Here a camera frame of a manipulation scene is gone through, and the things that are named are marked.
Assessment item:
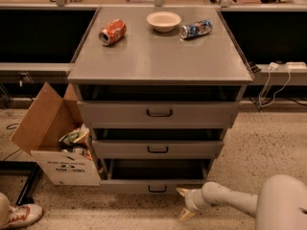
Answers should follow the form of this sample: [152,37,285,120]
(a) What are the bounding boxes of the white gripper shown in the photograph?
[176,187,205,222]

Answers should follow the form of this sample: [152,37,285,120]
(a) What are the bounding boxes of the grey bottom drawer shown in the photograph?
[101,159,212,195]

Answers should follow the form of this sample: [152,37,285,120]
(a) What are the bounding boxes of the grey drawer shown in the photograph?
[101,159,212,195]
[92,128,224,159]
[77,85,242,129]

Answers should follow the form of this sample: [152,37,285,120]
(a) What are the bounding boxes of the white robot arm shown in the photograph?
[177,174,307,230]

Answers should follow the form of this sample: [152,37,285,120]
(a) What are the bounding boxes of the grey middle drawer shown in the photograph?
[92,128,224,159]

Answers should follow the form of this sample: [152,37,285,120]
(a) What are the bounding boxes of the grey metal drawer cabinet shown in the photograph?
[67,6,254,180]

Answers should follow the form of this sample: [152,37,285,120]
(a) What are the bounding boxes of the grey top drawer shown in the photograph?
[77,85,242,129]

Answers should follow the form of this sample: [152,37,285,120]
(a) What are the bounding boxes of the trash in cardboard box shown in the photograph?
[59,124,92,160]

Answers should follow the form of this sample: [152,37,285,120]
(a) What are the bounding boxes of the open cardboard box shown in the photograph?
[11,83,100,186]

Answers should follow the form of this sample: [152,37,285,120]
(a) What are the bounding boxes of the white red sneaker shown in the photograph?
[0,204,44,230]

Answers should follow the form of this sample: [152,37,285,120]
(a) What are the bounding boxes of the white power strip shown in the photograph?
[286,61,306,70]

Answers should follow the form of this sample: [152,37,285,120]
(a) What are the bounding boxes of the blue white soda can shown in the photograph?
[180,20,213,39]

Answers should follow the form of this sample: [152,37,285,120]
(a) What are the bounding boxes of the crushed orange soda can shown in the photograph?
[99,19,127,46]

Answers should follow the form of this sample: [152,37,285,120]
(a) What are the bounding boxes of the black metal floor frame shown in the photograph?
[0,160,42,207]

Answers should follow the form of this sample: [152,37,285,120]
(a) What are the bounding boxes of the white cable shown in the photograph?
[257,61,293,111]

